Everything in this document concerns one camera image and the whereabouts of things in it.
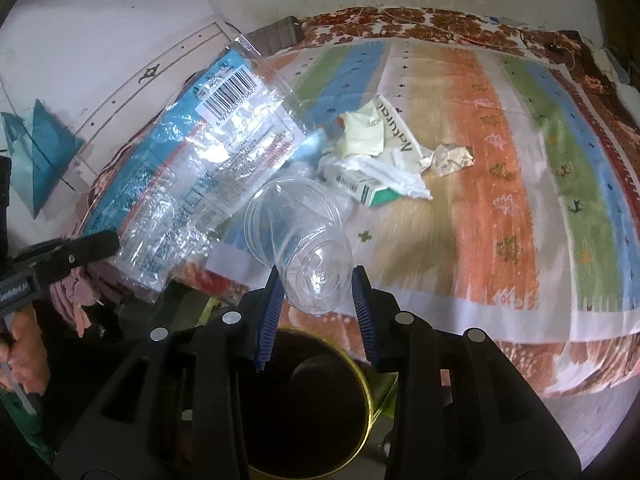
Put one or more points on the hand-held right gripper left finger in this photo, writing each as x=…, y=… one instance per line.
x=265, y=320

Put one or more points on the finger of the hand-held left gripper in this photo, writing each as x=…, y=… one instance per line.
x=75, y=255

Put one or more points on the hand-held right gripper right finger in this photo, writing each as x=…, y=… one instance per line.
x=364, y=320

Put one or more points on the clear plastic cup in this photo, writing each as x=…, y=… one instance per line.
x=300, y=240

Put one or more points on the dark bin with gold rim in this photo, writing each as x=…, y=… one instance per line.
x=310, y=410

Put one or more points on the white green medicine box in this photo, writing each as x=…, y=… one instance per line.
x=365, y=192

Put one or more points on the white tissue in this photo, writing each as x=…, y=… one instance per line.
x=385, y=172

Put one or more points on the blue clear plastic packaging bag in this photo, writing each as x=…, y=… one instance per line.
x=200, y=150

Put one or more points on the person's left hand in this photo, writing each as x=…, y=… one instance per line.
x=27, y=355

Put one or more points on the blue paper piece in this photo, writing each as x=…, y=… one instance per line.
x=37, y=155

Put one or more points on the crumpled clear foil wrapper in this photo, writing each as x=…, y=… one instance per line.
x=450, y=160

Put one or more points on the pale yellow crumpled paper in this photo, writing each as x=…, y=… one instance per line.
x=362, y=132

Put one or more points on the white decorated headboard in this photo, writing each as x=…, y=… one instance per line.
x=100, y=50

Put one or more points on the dark ribbed cushion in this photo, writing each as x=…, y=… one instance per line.
x=272, y=35

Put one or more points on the striped colourful cloth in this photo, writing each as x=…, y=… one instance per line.
x=450, y=20

